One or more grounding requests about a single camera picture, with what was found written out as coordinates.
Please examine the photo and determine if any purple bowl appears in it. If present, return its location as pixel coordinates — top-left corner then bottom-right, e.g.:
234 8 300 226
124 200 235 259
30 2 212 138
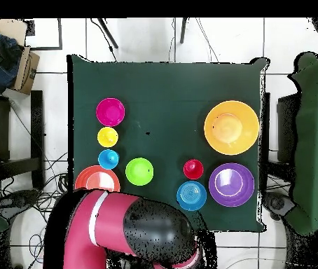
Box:
208 163 256 208

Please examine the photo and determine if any pink bowl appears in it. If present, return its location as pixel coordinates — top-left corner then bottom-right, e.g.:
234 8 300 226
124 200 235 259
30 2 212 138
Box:
95 97 126 127

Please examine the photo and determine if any large yellow bowl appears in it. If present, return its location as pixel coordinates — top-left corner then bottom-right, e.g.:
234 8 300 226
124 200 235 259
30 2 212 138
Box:
203 99 260 156

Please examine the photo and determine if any black metal frame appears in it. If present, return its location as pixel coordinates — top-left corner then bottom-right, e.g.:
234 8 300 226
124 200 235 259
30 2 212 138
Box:
259 92 301 183
0 90 45 191

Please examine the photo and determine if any cardboard box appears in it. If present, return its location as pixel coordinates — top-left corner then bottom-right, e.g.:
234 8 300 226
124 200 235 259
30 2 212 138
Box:
10 46 41 95

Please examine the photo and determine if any black cable tangle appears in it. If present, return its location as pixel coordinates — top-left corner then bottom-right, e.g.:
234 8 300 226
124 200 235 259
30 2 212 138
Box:
0 151 73 269

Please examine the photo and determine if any blue bowl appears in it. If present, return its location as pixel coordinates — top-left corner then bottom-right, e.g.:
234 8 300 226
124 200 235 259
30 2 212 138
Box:
176 180 208 212

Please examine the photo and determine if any orange-red bowl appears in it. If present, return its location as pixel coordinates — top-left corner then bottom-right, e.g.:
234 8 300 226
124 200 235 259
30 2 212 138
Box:
74 165 121 193

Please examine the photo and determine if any red cup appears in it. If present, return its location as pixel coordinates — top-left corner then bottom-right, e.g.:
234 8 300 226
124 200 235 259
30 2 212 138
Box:
183 158 205 181

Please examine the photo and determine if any green bowl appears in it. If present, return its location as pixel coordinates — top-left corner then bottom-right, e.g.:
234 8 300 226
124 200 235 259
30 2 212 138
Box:
125 157 155 186

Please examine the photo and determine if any black wheeled base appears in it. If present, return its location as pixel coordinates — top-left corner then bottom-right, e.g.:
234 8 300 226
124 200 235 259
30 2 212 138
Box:
262 190 296 222
0 188 41 222

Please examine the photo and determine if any blue clothing pile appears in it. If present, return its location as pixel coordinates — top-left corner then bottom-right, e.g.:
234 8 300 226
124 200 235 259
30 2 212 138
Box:
0 27 24 93

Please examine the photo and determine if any yellow cup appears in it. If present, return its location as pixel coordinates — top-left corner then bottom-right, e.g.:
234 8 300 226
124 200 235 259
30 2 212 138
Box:
97 126 119 149

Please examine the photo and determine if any dark green tablecloth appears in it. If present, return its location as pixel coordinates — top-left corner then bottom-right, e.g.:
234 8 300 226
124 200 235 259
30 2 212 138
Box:
67 54 270 233

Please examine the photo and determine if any blue cup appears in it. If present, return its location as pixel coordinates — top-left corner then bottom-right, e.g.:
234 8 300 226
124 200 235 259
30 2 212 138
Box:
97 149 120 170

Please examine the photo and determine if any beige cardboard sheet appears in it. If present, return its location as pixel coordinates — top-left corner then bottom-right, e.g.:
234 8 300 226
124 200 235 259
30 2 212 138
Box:
0 18 28 46

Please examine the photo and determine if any black stand leg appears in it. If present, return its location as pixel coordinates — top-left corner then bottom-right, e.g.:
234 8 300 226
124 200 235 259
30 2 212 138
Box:
179 18 189 44
97 18 119 50

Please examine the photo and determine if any white board black frame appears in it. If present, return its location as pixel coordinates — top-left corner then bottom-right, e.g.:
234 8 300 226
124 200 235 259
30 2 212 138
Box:
24 18 63 51

